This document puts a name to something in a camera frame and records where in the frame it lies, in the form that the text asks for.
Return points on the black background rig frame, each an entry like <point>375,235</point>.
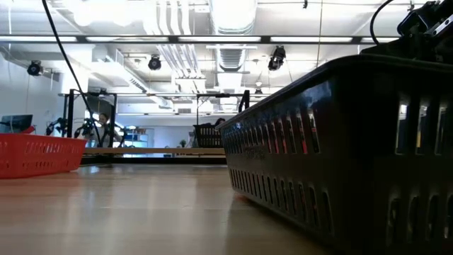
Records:
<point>113,120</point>

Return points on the black background robot arm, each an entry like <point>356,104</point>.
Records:
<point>56,127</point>
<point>85,128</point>

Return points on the red plastic basket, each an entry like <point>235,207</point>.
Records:
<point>35,156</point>

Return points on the small green plant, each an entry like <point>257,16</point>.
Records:
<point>182,143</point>

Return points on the black ceiling spotlight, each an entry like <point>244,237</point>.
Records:
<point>154,63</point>
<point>34,68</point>
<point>277,58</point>

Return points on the black metal rig frame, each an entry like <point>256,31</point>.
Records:
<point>152,160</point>

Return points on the black overhead light bar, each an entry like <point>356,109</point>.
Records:
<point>219,39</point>

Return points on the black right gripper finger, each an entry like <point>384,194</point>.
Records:
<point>400,49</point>

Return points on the round silver ventilation duct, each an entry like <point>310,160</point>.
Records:
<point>231,16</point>

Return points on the black metal wooden shelf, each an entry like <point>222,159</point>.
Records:
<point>159,151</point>

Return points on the person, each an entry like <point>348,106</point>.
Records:
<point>219,121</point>
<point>103,129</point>

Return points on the dark computer monitor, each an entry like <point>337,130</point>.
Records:
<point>16,123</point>

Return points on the black plastic basket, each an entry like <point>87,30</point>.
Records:
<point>318,159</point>
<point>207,136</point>

